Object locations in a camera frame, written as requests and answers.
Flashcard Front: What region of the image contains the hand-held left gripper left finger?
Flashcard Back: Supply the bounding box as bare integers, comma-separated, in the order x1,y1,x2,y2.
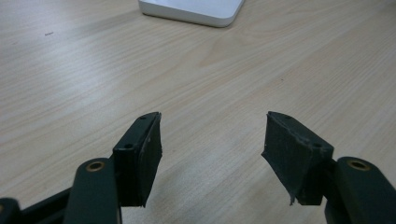
112,111,163,208

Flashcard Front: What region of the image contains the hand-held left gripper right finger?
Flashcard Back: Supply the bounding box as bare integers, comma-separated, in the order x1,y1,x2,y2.
261,111,336,206

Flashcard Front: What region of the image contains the white desk lamp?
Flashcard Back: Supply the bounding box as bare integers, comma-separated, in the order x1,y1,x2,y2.
138,0,246,28

